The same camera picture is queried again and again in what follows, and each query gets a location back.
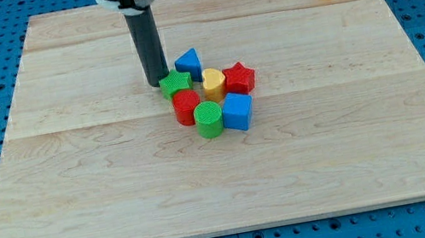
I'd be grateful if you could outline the green star block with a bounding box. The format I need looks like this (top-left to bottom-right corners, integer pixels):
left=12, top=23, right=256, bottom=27
left=159, top=69, right=193, bottom=101

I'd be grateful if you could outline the light wooden board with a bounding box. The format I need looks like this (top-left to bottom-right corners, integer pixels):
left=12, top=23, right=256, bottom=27
left=0, top=0, right=425, bottom=238

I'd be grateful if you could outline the yellow heart block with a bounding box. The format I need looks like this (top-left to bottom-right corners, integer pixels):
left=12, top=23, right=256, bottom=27
left=201, top=68, right=226, bottom=102

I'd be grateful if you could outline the blue cube block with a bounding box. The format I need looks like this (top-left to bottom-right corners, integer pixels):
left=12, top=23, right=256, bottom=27
left=222, top=92, right=253, bottom=131

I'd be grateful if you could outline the green cylinder block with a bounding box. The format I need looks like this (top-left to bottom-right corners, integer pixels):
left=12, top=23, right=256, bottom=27
left=193, top=101, right=224, bottom=139

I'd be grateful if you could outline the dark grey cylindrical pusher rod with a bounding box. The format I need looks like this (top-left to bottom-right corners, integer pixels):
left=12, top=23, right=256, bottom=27
left=124, top=7, right=169, bottom=88

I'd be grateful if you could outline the red cylinder block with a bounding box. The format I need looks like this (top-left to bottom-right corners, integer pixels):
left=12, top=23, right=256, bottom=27
left=172, top=89, right=201, bottom=126

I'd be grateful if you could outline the blue triangle block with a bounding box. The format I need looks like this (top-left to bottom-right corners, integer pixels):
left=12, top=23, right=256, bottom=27
left=174, top=48, right=203, bottom=83

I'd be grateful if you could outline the red star block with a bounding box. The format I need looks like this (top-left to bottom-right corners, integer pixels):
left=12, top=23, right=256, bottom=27
left=222, top=62, right=256, bottom=95

